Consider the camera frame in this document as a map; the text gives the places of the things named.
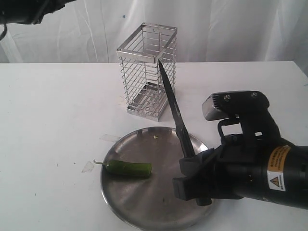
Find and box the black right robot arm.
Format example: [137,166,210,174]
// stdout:
[172,134,308,209]

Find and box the white backdrop curtain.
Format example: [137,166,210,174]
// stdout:
[0,0,308,66]

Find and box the wire metal utensil holder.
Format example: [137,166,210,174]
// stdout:
[116,23,178,121]

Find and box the clear tape piece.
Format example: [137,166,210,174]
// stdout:
[81,161,94,173]
[100,134,121,142]

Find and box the black knife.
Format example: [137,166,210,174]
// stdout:
[157,59,212,206]

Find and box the round stainless steel plate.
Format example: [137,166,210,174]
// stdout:
[101,127,217,231]

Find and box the clear tape piece far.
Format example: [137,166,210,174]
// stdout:
[100,134,121,142]

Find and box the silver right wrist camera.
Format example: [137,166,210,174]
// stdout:
[202,90,270,121]

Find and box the clear tape piece near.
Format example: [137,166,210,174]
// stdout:
[81,161,94,173]

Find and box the green chili pepper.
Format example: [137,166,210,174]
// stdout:
[93,159,152,178]

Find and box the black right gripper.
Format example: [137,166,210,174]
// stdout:
[172,134,272,201]

